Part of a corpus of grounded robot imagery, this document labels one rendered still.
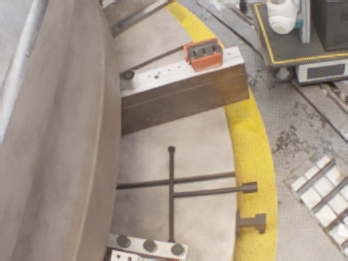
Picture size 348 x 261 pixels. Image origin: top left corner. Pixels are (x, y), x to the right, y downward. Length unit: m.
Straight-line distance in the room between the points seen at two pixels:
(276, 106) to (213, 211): 1.01
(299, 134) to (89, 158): 1.63
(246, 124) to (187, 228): 0.95
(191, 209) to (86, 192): 0.88
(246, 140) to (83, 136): 1.40
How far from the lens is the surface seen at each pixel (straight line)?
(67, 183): 1.67
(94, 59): 2.02
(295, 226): 2.61
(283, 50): 2.90
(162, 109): 2.53
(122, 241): 1.97
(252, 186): 2.33
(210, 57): 2.25
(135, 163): 2.58
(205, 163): 2.47
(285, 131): 2.88
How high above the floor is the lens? 2.51
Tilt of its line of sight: 57 degrees down
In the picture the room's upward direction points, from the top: 24 degrees counter-clockwise
